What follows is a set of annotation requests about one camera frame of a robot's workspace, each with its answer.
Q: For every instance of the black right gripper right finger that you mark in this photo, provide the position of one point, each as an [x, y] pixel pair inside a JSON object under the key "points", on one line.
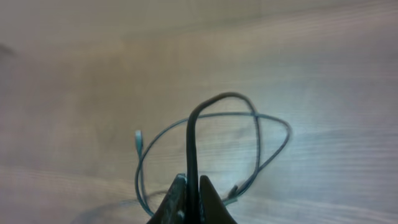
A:
{"points": [[213, 209]]}

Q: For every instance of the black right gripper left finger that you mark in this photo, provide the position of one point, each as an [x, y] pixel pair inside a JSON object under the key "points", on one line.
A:
{"points": [[172, 209]]}

